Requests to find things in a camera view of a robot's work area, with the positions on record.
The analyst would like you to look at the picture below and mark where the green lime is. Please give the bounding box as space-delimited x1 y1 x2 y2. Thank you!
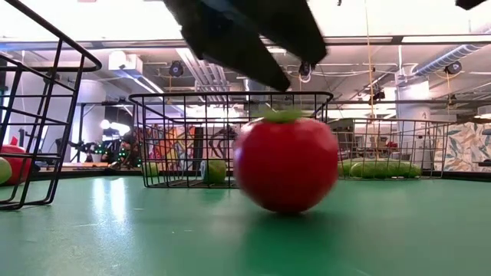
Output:
0 156 12 185
201 159 228 184

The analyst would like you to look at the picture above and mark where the red tomato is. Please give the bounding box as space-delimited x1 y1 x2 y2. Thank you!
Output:
232 109 339 215
0 143 38 187

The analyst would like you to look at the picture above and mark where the green cucumber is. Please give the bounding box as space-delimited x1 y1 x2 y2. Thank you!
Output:
338 157 379 178
349 160 423 179

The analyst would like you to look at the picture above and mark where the round black ceiling fixture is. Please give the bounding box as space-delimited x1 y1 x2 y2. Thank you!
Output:
444 60 463 76
168 60 185 78

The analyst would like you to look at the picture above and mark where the white ceiling air unit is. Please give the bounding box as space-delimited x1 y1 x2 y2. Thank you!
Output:
108 51 143 74

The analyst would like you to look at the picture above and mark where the white square column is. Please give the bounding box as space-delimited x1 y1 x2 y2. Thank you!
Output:
396 80 431 123

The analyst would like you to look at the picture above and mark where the green table mat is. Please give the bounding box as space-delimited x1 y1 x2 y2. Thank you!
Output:
0 175 491 276

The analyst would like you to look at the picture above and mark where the silver ceiling duct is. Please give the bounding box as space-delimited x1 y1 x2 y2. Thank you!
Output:
414 44 483 77

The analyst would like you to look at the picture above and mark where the hanging yellow cord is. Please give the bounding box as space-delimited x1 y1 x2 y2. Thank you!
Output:
363 0 375 120

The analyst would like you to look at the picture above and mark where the wide black wire basket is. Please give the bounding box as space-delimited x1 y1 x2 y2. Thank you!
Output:
128 90 334 189

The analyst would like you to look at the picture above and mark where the gold wire basket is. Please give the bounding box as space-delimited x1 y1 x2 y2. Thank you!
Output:
331 117 456 180

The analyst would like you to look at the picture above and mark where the tall black wire basket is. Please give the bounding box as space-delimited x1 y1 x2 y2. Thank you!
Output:
0 0 103 211

